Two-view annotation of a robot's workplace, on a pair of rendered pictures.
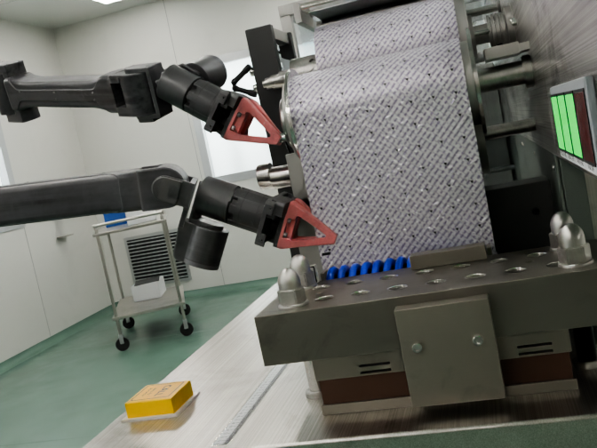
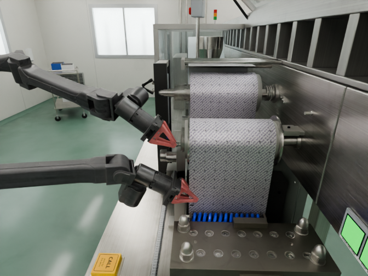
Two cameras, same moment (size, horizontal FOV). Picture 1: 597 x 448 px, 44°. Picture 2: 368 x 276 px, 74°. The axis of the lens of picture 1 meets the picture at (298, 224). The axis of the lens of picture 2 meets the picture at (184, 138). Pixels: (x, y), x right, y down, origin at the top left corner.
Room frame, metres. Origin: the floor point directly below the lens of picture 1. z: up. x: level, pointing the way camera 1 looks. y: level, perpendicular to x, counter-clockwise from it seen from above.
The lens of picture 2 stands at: (0.43, 0.13, 1.54)
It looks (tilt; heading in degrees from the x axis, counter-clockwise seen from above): 23 degrees down; 346
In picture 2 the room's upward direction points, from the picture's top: straight up
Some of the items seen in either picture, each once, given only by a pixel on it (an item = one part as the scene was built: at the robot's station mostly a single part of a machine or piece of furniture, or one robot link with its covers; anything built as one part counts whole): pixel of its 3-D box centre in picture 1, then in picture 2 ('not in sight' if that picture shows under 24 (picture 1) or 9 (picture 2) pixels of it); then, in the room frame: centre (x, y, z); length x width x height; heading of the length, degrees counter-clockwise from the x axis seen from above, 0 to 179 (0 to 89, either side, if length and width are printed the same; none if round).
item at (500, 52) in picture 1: (505, 50); (290, 130); (1.00, -0.32, 1.28); 0.06 x 0.05 x 0.02; 75
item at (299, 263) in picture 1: (300, 271); (183, 222); (0.95, 0.01, 1.05); 0.04 x 0.04 x 0.04
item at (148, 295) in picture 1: (143, 269); (67, 90); (5.76, 1.28, 0.51); 0.91 x 0.58 x 1.02; 9
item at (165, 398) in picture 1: (160, 399); (107, 265); (0.98, 0.23, 0.91); 0.07 x 0.07 x 0.02; 75
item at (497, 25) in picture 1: (491, 32); (266, 93); (1.24, -0.38, 1.33); 0.07 x 0.07 x 0.07; 75
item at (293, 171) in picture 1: (306, 252); (175, 188); (1.12, 0.00, 1.05); 0.06 x 0.05 x 0.31; 75
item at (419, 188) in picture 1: (395, 198); (228, 189); (0.99, -0.13, 1.12); 0.23 x 0.01 x 0.18; 75
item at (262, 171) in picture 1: (266, 176); (163, 155); (1.13, 0.03, 1.18); 0.04 x 0.02 x 0.04; 165
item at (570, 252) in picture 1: (572, 244); (318, 252); (0.78, -0.28, 1.05); 0.04 x 0.04 x 0.04
